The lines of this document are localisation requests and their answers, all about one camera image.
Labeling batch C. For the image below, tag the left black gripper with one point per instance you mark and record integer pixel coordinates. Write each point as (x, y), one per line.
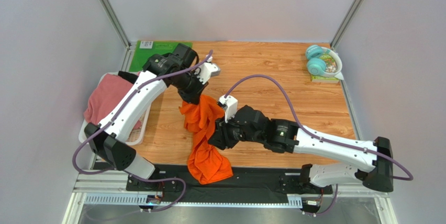
(193, 97)

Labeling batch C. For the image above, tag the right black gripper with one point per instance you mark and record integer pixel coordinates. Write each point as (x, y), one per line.
(221, 135)

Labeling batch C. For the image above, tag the orange t shirt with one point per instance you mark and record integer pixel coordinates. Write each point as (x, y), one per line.
(205, 163)

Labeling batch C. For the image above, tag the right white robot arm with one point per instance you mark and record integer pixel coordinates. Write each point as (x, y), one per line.
(365, 162)

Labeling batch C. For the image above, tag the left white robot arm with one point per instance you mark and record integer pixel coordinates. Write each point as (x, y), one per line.
(107, 138)

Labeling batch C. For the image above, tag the black t shirt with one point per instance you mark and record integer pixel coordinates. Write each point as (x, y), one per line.
(130, 77)

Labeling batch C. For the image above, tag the green cutting mat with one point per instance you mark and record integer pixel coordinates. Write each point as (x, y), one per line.
(144, 49)

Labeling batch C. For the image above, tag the pink t shirt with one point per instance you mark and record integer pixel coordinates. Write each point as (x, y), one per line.
(108, 94)

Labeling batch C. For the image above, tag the colourful book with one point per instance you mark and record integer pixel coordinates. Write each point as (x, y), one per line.
(331, 68)

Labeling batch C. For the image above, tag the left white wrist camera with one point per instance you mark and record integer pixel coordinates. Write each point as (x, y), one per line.
(207, 70)

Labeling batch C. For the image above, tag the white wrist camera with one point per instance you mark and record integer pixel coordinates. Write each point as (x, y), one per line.
(229, 104)
(207, 70)

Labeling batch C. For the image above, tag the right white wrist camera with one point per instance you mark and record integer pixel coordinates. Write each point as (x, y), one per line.
(229, 104)

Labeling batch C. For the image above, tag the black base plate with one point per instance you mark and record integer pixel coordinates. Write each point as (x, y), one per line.
(247, 185)

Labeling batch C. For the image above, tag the aluminium frame rail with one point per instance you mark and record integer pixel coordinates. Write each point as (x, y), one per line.
(109, 188)

